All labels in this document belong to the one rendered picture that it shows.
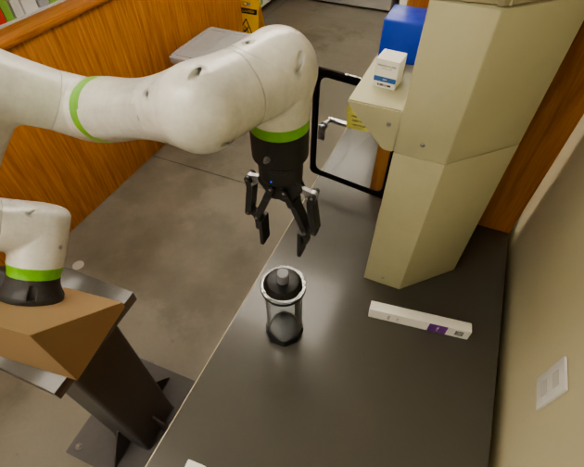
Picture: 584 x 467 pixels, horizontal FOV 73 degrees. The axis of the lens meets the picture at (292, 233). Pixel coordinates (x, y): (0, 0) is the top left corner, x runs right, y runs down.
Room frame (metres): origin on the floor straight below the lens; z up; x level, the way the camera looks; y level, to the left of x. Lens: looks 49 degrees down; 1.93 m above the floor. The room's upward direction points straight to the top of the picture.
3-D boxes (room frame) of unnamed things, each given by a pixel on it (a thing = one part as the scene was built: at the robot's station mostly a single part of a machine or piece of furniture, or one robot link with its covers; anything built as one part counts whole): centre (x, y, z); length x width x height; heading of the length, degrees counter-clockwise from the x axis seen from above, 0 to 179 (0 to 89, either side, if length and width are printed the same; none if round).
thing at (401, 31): (0.95, -0.27, 1.56); 0.10 x 0.10 x 0.09; 67
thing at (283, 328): (0.52, 0.02, 1.06); 0.11 x 0.11 x 0.21
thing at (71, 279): (0.55, 0.68, 0.92); 0.32 x 0.32 x 0.04; 68
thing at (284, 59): (0.51, 0.02, 1.67); 0.13 x 0.11 x 0.14; 137
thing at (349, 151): (1.07, -0.20, 1.19); 0.30 x 0.01 x 0.40; 59
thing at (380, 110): (0.87, -0.23, 1.46); 0.32 x 0.12 x 0.10; 157
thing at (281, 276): (0.52, 0.02, 1.18); 0.09 x 0.09 x 0.07
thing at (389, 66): (0.81, -0.21, 1.54); 0.05 x 0.05 x 0.06; 61
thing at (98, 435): (0.55, 0.68, 0.45); 0.48 x 0.48 x 0.90; 68
